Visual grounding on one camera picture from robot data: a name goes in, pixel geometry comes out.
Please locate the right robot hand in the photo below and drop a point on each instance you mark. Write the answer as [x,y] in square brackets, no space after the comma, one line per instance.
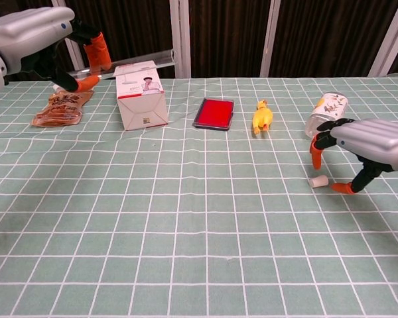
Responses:
[374,142]

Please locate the red ink pad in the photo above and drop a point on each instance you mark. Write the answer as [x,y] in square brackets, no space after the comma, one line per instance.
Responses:
[215,113]

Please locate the white lamp carton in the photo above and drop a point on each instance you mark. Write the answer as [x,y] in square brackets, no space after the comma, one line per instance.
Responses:
[142,106]

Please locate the clear glass tube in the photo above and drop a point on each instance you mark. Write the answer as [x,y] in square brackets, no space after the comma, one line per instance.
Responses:
[142,59]

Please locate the floral print bottle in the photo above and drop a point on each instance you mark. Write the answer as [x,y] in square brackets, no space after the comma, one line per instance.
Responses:
[328,107]

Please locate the green checked tablecloth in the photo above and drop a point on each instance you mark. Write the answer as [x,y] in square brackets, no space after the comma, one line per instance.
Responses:
[199,215]

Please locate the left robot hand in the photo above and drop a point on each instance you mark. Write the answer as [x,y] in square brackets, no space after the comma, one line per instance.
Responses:
[26,36]

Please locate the brown sauce pouch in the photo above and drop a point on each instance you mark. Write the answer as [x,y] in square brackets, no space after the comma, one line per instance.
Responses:
[59,111]

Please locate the black curtain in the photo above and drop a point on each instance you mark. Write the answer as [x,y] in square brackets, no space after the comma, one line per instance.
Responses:
[229,33]

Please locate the white frame post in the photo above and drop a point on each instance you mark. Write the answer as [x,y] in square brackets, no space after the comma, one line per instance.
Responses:
[180,33]
[270,36]
[389,39]
[73,53]

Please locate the yellow rubber chicken toy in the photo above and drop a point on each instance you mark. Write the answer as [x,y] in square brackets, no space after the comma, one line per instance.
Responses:
[262,117]

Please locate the small white cylinder piece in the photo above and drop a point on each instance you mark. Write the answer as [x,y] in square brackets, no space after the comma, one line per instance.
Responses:
[318,182]

